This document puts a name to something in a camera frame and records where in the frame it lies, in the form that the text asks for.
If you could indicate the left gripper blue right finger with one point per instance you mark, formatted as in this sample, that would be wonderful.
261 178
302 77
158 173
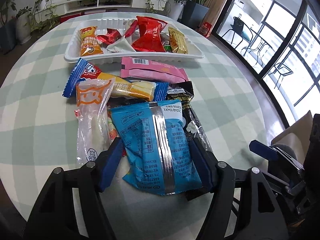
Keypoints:
201 165

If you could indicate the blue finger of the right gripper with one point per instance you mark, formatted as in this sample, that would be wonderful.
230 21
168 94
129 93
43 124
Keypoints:
263 151

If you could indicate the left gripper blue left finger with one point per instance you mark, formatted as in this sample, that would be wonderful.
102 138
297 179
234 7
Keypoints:
108 162

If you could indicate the clear orange cat packet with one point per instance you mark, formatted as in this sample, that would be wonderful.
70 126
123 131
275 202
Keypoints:
93 137

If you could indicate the blue snack bag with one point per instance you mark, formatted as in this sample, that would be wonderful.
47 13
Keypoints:
156 147

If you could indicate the small red white candy packet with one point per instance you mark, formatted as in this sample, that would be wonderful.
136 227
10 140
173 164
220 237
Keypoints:
112 132

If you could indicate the black snack packet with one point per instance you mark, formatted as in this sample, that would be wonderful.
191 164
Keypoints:
184 92

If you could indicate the blue cake packet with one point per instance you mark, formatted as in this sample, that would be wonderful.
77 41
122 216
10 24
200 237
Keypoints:
143 90

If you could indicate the pink wafer packet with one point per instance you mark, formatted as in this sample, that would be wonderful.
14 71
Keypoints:
151 70

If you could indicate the pale green snack bag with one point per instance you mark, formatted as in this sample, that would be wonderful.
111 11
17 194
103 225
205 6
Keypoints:
124 44

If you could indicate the orange cartoon snack packet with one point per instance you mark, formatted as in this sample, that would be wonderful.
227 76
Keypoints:
88 42

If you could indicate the large red chip bag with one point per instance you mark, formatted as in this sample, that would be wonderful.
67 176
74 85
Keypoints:
149 34

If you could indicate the small dark red packet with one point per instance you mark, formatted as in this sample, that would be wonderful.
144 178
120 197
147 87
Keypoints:
110 37

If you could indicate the gold snack packet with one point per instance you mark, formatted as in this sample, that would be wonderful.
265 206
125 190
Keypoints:
177 41

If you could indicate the green topped seed packet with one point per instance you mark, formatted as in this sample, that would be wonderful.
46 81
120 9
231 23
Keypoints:
165 40

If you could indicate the green checked tablecloth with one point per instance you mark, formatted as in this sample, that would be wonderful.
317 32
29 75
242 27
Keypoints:
39 133

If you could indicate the black balcony chair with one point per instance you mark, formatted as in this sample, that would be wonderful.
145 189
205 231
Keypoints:
237 34

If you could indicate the red bag on floor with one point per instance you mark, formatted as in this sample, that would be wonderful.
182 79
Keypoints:
205 29

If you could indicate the right red storage box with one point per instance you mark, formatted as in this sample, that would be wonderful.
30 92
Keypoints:
95 11

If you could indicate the red storage box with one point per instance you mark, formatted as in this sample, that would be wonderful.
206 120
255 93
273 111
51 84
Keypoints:
64 18
95 11

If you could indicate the left red storage box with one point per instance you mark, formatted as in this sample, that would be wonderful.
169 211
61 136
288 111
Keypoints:
64 18

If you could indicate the large leaf plant blue pot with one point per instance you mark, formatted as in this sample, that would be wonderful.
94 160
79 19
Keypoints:
194 12

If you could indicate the white tv console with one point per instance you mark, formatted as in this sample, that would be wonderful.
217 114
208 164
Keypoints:
67 7

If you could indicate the trailing plant on console left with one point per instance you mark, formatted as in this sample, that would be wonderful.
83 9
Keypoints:
43 16

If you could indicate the tall plant in blue pot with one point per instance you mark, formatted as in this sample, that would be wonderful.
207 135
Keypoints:
8 33

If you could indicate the plant in white ribbed pot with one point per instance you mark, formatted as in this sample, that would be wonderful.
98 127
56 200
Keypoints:
23 28

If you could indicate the plant in tall white pot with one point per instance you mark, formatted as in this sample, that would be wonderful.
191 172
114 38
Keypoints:
173 8

